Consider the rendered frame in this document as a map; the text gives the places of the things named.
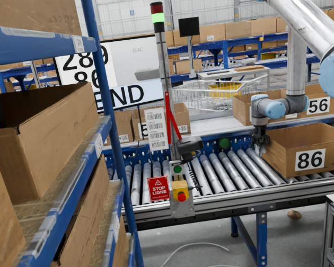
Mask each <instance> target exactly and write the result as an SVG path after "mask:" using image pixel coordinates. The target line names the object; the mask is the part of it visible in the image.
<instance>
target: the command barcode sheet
mask: <svg viewBox="0 0 334 267"><path fill-rule="evenodd" d="M164 112H166V109H163V107H162V108H155V109H148V110H144V113H145V120H146V126H147V133H148V139H149V144H150V150H151V151H155V150H162V149H169V145H168V138H167V133H166V125H165V117H164Z"/></svg>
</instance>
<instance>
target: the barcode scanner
mask: <svg viewBox="0 0 334 267"><path fill-rule="evenodd" d="M176 147H177V151H178V153H179V154H180V155H181V156H182V158H183V161H182V164H185V163H188V162H190V161H192V160H194V159H193V155H194V154H195V152H194V151H197V150H199V149H203V148H204V144H203V141H202V139H201V138H200V136H198V137H191V138H189V137H188V138H184V139H180V140H179V141H177V142H176Z"/></svg>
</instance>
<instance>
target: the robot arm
mask: <svg viewBox="0 0 334 267"><path fill-rule="evenodd" d="M257 1H258V2H263V1H265V2H266V3H267V4H268V5H269V6H271V7H272V8H273V9H274V10H275V11H276V12H277V14H278V15H279V16H280V17H281V18H282V19H283V20H284V21H285V22H286V23H287V24H288V48H287V92H286V97H285V98H282V99H276V100H271V99H269V97H268V95H267V94H258V95H254V96H252V97H251V123H252V124H253V126H254V127H255V128H254V129H253V130H251V131H250V132H249V133H250V136H252V138H251V146H252V148H253V149H254V151H255V153H256V154H257V156H259V157H260V156H261V155H262V153H266V150H265V145H268V144H269V145H270V136H269V135H268V134H266V128H267V127H266V126H267V123H268V118H270V119H280V118H281V117H282V116H284V115H288V114H294V113H301V112H304V111H306V110H307V109H308V107H309V98H308V97H307V96H306V95H305V73H306V51H307V46H308V47H309V48H310V50H311V51H312V52H313V53H314V54H315V55H316V56H317V57H318V58H319V59H320V60H321V61H320V66H319V67H320V68H319V72H320V75H319V83H320V86H321V88H322V89H323V91H324V92H325V93H327V95H328V96H329V97H331V98H333V99H334V21H333V20H332V19H331V18H330V17H328V16H327V15H326V13H324V12H323V11H322V10H321V9H319V8H318V7H317V6H316V5H315V4H314V3H313V2H312V1H313V0H257ZM268 138H269V142H268ZM259 146H260V148H259V149H258V147H259Z"/></svg>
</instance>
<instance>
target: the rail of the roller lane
mask: <svg viewBox="0 0 334 267"><path fill-rule="evenodd" d="M329 194H334V177H328V178H323V179H316V180H309V181H302V182H295V183H288V184H281V185H273V186H267V187H262V188H255V189H248V190H241V191H234V192H227V193H220V194H212V195H205V196H201V197H194V198H193V200H194V209H195V214H201V213H208V212H215V211H222V210H229V209H236V208H243V207H250V206H257V205H261V204H269V203H275V202H282V201H289V200H296V199H304V198H310V197H318V196H322V195H329ZM133 211H134V216H135V221H136V223H143V222H147V221H154V220H161V219H168V218H171V210H170V203H169V201H166V202H158V203H151V204H144V205H140V206H133ZM121 214H122V217H123V221H124V225H127V219H126V214H125V209H124V208H122V209H121Z"/></svg>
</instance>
